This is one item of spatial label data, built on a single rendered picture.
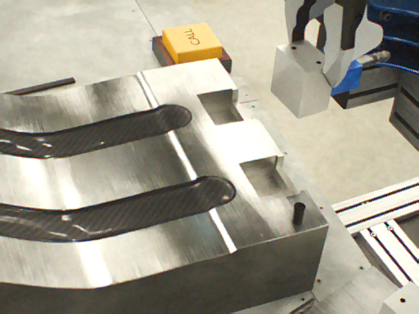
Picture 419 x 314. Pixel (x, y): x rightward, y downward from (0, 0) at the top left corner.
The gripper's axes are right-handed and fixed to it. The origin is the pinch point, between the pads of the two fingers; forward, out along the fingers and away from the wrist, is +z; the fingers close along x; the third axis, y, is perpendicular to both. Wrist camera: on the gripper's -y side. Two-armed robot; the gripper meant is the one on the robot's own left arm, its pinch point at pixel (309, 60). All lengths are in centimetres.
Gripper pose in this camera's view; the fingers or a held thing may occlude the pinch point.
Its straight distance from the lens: 72.8
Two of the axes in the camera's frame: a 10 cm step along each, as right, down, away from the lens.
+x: -4.9, -6.0, 6.4
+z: -0.6, 7.5, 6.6
